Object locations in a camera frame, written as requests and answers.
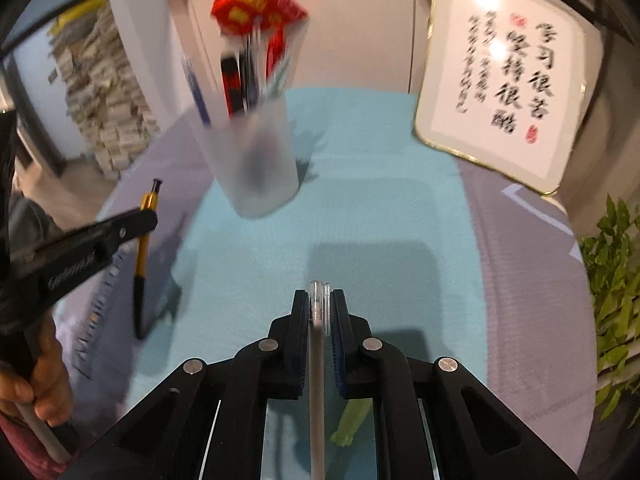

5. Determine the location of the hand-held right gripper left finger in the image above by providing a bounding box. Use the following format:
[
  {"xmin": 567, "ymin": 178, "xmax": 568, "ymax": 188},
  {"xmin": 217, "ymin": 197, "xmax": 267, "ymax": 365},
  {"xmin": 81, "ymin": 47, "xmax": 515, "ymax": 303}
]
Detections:
[{"xmin": 62, "ymin": 289, "xmax": 310, "ymax": 480}]

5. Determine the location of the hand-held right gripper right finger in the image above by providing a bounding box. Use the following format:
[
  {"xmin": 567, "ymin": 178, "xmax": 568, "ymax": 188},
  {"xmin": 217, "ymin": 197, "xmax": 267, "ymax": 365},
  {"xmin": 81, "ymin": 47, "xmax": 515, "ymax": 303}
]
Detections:
[{"xmin": 330, "ymin": 289, "xmax": 579, "ymax": 480}]

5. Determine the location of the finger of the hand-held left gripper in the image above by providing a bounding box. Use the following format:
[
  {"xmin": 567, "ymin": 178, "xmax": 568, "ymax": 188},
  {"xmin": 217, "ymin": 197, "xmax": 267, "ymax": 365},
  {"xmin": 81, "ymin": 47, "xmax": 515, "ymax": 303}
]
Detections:
[{"xmin": 100, "ymin": 207, "xmax": 160, "ymax": 262}]

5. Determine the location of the yellow black pen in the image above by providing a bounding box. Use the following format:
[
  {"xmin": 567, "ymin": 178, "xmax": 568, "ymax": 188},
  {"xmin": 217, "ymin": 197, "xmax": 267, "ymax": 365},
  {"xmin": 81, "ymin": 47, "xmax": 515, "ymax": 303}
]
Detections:
[{"xmin": 132, "ymin": 177, "xmax": 165, "ymax": 341}]

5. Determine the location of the clear white pen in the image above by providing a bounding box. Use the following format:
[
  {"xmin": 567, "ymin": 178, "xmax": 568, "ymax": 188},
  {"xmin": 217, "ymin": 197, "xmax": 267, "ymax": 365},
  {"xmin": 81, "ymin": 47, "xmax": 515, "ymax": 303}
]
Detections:
[{"xmin": 306, "ymin": 280, "xmax": 332, "ymax": 480}]

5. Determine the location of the frosted plastic cup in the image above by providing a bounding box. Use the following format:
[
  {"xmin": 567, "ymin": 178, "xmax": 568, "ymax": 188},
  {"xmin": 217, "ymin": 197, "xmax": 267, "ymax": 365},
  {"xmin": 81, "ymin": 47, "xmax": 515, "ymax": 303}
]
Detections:
[{"xmin": 187, "ymin": 87, "xmax": 301, "ymax": 220}]

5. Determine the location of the person's left hand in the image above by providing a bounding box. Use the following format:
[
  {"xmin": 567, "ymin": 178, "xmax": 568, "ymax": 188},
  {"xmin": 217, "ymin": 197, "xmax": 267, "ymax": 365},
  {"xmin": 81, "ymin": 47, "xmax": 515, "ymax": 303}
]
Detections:
[{"xmin": 0, "ymin": 317, "xmax": 75, "ymax": 428}]

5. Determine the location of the clear blue ruler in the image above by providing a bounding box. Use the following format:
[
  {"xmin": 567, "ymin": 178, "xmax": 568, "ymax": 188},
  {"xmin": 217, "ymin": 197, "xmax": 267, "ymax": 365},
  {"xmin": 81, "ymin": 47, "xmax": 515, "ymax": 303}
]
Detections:
[{"xmin": 70, "ymin": 250, "xmax": 123, "ymax": 376}]

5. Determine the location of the green pen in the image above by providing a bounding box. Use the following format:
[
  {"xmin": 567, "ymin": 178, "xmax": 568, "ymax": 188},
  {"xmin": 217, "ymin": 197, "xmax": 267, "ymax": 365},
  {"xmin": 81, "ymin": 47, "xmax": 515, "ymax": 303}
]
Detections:
[{"xmin": 330, "ymin": 400, "xmax": 373, "ymax": 448}]

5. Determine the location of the blue pen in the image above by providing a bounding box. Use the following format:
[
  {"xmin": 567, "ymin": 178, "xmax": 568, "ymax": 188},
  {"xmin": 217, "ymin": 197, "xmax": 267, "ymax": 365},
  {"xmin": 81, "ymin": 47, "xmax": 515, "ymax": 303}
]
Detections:
[{"xmin": 182, "ymin": 50, "xmax": 213, "ymax": 127}]

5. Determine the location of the blue grey tablecloth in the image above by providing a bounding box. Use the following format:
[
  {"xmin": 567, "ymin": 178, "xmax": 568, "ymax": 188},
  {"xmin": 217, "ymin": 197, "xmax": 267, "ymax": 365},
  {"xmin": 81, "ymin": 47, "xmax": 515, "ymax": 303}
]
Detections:
[{"xmin": 50, "ymin": 87, "xmax": 598, "ymax": 480}]

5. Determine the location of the black red pen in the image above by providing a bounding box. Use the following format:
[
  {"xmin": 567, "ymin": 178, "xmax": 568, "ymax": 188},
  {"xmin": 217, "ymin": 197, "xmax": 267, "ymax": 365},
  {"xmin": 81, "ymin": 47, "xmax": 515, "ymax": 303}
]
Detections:
[{"xmin": 220, "ymin": 55, "xmax": 247, "ymax": 119}]

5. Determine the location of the framed calligraphy board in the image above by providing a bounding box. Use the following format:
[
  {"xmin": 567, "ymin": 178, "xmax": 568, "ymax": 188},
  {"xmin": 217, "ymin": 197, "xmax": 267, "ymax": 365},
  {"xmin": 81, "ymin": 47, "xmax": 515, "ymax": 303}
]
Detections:
[{"xmin": 412, "ymin": 0, "xmax": 588, "ymax": 197}]

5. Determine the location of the green potted plant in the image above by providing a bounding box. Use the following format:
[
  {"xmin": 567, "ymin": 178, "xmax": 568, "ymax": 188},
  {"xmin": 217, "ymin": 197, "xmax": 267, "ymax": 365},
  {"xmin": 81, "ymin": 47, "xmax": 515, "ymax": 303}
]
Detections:
[{"xmin": 580, "ymin": 195, "xmax": 640, "ymax": 431}]

